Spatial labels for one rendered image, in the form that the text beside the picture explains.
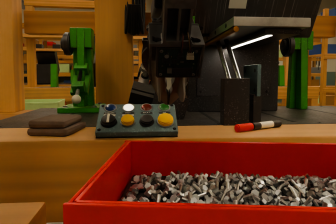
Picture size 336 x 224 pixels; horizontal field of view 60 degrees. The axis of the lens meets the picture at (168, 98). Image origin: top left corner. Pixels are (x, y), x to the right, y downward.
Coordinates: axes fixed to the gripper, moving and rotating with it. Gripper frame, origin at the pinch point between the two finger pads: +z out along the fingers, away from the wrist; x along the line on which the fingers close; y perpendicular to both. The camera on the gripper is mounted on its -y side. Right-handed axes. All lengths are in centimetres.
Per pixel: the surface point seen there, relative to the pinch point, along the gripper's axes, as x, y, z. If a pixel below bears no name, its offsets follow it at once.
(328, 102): 573, -627, 525
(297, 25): 26.6, -13.4, -7.2
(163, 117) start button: -0.6, 0.0, 5.3
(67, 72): -195, -585, 390
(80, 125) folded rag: -17.3, -4.6, 11.6
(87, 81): -22, -38, 25
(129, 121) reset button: -6.8, 0.8, 5.4
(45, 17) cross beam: -43, -74, 19
